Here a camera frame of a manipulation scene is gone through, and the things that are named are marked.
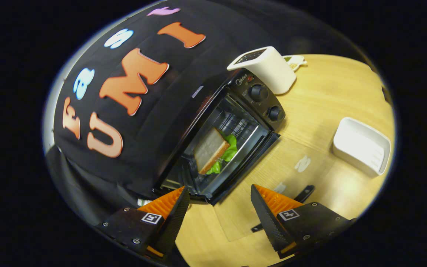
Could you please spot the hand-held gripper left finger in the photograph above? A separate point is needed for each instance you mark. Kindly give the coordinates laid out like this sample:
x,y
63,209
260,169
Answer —
x,y
174,220

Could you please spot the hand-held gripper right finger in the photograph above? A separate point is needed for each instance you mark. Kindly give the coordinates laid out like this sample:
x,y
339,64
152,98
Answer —
x,y
267,220

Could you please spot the toast and lettuce sandwich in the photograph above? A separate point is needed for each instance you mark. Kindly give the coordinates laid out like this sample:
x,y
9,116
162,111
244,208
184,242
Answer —
x,y
209,150

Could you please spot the black toaster oven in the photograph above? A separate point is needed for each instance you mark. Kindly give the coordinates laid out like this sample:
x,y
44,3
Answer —
x,y
261,107

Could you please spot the white bread toaster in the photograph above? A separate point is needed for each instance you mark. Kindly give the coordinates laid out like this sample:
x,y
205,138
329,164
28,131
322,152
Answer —
x,y
269,70

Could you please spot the green label plastic bottle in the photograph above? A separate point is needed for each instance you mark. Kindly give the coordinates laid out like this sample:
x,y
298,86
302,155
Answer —
x,y
143,202

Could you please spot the white rectangular tray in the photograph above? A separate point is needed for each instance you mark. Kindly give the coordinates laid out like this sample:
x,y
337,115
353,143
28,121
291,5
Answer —
x,y
361,146

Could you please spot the small white bean dish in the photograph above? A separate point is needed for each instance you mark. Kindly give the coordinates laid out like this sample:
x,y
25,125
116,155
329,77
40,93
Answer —
x,y
295,61

